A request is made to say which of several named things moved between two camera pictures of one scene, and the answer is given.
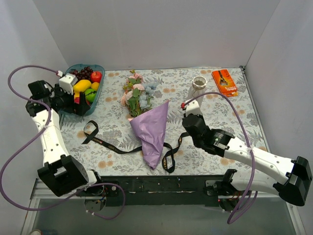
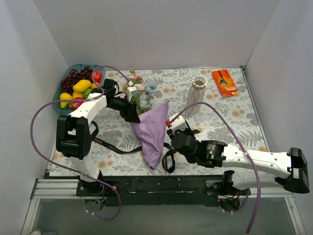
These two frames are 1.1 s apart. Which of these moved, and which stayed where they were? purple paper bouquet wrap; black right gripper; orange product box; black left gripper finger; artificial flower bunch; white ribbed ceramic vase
Moved: black left gripper finger; black right gripper
Stayed: purple paper bouquet wrap; orange product box; artificial flower bunch; white ribbed ceramic vase
